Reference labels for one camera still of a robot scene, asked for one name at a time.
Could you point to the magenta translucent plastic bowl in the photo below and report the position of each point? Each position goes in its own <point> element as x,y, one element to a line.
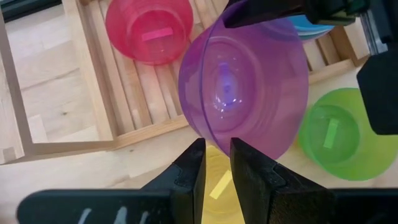
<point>149,31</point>

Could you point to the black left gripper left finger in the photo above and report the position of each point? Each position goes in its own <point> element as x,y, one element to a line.
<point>180,202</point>

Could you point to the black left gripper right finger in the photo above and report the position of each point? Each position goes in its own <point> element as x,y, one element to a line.
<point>280,202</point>

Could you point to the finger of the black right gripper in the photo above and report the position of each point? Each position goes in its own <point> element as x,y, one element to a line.
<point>264,12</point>

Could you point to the blue plastic bowl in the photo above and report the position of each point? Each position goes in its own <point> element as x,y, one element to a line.
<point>311,29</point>

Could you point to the yellow translucent plastic bowl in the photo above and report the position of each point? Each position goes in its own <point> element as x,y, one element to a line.
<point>219,186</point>

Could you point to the wooden slatted shelf rack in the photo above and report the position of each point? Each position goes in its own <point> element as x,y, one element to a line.
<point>149,90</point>

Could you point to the purple translucent plastic bowl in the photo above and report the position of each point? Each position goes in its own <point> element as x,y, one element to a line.
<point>248,93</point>

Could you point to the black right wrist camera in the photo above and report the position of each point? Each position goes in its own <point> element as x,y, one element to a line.
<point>382,93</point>

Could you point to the green translucent plastic bowl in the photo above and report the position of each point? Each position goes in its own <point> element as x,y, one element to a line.
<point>335,137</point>

